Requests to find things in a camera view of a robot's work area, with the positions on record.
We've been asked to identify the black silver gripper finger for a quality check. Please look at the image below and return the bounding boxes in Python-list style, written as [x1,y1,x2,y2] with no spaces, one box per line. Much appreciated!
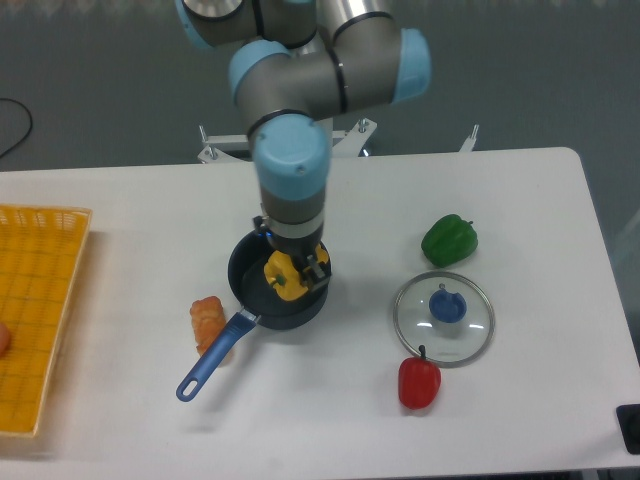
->
[302,253,331,291]

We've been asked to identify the black table corner device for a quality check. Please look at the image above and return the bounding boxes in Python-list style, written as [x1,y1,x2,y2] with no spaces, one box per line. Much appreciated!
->
[616,404,640,455]

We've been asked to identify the orange item in basket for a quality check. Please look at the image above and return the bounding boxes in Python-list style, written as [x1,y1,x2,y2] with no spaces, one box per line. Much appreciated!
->
[0,322,11,355]

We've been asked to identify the dark blue saucepan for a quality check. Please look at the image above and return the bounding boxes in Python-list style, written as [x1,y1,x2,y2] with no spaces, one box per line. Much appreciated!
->
[176,233,329,402]

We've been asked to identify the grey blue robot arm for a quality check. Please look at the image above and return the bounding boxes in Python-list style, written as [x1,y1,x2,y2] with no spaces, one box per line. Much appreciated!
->
[176,1,432,290]

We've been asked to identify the red bell pepper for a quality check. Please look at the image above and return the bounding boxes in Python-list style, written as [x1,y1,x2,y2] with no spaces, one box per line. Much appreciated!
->
[398,344,442,410]

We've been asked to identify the yellow bell pepper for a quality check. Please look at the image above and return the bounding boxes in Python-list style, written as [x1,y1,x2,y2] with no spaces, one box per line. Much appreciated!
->
[263,251,319,302]

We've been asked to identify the glass lid blue knob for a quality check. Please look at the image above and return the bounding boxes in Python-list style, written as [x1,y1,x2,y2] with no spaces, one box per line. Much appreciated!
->
[392,270,496,368]

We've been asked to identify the black cable on floor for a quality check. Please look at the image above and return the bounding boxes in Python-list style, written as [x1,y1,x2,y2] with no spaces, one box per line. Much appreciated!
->
[0,97,34,159]

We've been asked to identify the green bell pepper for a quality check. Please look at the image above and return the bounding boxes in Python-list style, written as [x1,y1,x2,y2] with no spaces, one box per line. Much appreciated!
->
[421,214,479,268]

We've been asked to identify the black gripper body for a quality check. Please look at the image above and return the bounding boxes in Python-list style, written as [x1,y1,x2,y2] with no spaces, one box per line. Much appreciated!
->
[253,215,324,270]

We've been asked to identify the orange croissant bread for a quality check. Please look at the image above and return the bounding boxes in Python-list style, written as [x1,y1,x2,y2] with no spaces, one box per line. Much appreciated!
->
[189,296,227,357]

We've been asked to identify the yellow woven basket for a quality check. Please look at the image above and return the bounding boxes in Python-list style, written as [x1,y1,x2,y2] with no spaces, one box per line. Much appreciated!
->
[1,204,92,438]

